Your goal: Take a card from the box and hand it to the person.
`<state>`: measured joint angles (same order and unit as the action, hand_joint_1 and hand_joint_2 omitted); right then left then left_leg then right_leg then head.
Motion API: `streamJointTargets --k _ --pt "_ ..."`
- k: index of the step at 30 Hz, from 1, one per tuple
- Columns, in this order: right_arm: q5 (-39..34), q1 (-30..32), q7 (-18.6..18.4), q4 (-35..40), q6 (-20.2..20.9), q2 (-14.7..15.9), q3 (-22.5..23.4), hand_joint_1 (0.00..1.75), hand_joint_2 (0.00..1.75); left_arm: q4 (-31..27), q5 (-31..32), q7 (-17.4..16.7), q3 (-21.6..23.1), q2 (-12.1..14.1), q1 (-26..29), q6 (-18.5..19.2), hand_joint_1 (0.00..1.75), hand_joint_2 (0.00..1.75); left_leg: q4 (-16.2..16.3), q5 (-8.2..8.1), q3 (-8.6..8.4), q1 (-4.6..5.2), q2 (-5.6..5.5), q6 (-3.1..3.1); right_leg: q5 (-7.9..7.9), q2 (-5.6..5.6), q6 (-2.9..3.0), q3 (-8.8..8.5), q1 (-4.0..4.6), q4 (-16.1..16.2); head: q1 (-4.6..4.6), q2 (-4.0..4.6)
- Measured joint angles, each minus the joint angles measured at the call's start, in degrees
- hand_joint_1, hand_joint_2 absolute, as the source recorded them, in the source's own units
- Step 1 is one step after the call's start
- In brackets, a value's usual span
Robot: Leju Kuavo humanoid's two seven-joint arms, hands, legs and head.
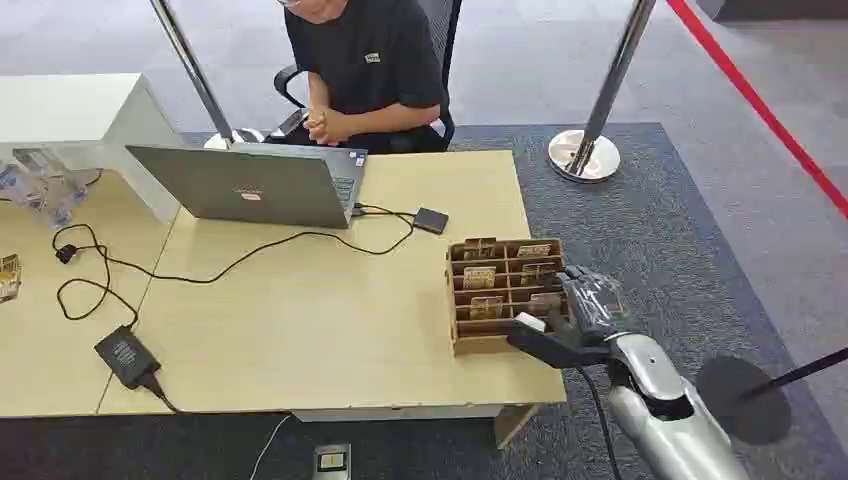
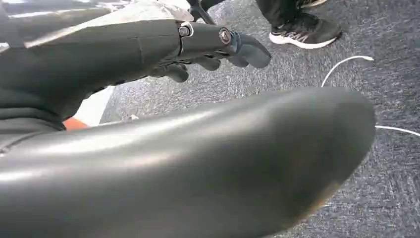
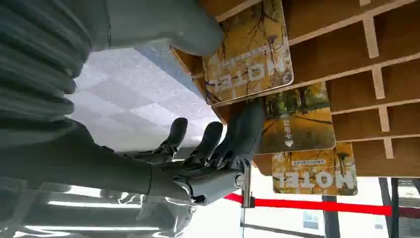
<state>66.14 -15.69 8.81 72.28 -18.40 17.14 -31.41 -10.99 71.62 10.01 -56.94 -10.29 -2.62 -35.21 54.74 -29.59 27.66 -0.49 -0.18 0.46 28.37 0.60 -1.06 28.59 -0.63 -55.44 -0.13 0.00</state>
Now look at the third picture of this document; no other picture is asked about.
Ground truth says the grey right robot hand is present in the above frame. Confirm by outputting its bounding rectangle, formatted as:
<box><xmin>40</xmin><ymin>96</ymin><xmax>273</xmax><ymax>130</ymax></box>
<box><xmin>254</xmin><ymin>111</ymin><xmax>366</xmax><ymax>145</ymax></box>
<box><xmin>0</xmin><ymin>0</ymin><xmax>266</xmax><ymax>207</ymax></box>

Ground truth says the ribbed grey right arm sleeve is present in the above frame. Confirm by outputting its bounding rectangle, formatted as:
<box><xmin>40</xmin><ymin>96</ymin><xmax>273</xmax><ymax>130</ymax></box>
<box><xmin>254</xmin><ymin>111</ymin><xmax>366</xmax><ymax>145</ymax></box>
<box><xmin>0</xmin><ymin>0</ymin><xmax>93</xmax><ymax>149</ymax></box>

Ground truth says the park path print card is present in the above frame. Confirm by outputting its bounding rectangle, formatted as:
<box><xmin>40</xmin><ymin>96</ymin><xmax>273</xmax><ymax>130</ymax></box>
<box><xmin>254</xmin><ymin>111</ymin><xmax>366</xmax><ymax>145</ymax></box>
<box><xmin>255</xmin><ymin>81</ymin><xmax>337</xmax><ymax>155</ymax></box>

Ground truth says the red barrier belt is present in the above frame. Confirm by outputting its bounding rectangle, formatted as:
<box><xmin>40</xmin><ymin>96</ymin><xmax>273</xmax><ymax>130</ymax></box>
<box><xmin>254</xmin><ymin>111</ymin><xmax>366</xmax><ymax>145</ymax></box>
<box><xmin>224</xmin><ymin>192</ymin><xmax>420</xmax><ymax>220</ymax></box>

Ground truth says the wooden card box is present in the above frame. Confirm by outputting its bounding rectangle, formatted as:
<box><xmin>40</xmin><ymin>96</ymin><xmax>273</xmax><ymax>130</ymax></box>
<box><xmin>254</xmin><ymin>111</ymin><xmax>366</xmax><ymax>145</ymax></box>
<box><xmin>170</xmin><ymin>0</ymin><xmax>420</xmax><ymax>178</ymax></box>

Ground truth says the metal barrier post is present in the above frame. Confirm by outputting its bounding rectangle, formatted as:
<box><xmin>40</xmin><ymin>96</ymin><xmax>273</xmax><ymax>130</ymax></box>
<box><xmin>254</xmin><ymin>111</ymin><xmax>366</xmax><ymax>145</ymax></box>
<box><xmin>240</xmin><ymin>161</ymin><xmax>256</xmax><ymax>238</ymax></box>

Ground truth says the black post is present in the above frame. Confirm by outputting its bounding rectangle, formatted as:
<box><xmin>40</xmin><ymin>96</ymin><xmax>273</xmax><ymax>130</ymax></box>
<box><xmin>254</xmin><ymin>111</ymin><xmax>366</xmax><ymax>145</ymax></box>
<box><xmin>321</xmin><ymin>195</ymin><xmax>342</xmax><ymax>238</ymax></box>
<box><xmin>378</xmin><ymin>177</ymin><xmax>400</xmax><ymax>238</ymax></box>

